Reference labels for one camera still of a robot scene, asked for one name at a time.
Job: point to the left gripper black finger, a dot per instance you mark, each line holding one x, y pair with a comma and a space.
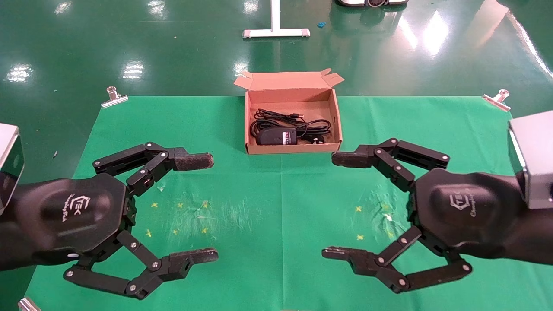
194, 256
194, 161

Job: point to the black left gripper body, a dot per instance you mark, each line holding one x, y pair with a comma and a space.
73, 211

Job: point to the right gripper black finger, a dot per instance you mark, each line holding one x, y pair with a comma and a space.
350, 255
352, 159

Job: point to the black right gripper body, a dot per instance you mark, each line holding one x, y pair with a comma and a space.
466, 207

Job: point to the open brown cardboard box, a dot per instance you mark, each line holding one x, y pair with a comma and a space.
293, 97

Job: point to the green table cloth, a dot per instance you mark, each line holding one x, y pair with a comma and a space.
281, 207

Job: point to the white stand base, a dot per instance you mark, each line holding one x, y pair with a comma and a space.
276, 32

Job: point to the dark grey machine base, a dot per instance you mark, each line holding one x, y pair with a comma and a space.
371, 2

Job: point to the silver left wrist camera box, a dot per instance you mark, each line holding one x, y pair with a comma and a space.
8, 164

